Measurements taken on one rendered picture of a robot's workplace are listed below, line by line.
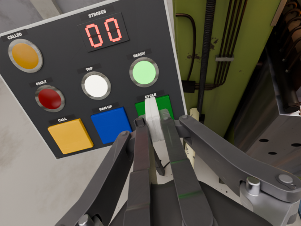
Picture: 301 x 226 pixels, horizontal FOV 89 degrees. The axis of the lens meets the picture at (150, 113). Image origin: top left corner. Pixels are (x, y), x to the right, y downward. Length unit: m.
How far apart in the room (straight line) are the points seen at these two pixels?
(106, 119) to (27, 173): 1.68
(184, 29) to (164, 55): 0.24
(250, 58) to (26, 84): 0.61
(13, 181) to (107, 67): 1.84
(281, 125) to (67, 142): 0.55
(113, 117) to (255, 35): 0.45
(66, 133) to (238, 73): 0.57
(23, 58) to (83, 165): 1.33
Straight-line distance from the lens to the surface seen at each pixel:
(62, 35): 0.34
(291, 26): 0.67
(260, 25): 0.55
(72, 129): 0.38
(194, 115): 0.77
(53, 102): 0.37
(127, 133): 0.15
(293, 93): 0.51
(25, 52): 0.37
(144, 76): 0.31
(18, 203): 1.92
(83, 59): 0.33
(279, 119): 0.52
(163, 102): 0.32
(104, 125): 0.35
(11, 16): 4.04
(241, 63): 0.61
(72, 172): 1.65
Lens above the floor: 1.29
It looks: 54 degrees down
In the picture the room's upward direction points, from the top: 19 degrees counter-clockwise
